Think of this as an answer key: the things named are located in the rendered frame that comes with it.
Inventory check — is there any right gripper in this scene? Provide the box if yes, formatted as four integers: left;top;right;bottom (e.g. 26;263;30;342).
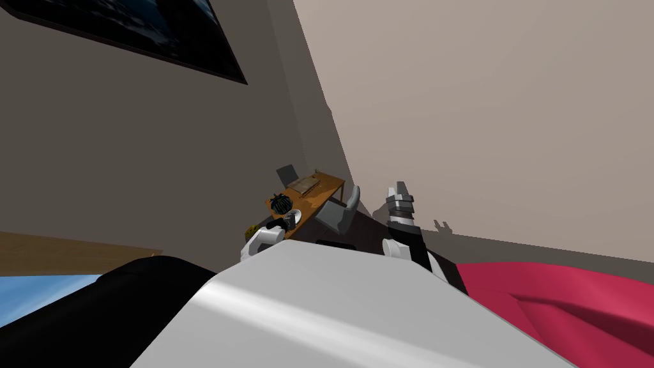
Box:
385;181;416;219

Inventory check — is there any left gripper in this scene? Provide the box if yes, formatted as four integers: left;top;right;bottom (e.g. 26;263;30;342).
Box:
266;210;303;232

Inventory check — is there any wooden desk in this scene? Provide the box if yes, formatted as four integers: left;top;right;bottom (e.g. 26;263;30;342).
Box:
264;171;346;241

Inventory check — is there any grey office chair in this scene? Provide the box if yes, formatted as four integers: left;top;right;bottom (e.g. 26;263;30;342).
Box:
314;185;361;236

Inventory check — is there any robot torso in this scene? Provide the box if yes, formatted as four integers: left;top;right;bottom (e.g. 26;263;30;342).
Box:
130;238;579;368

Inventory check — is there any red sofa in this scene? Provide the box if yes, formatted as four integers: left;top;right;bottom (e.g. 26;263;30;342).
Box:
454;261;654;368

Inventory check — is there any dark framed wall picture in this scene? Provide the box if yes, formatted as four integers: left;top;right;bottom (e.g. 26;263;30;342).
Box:
10;0;248;86

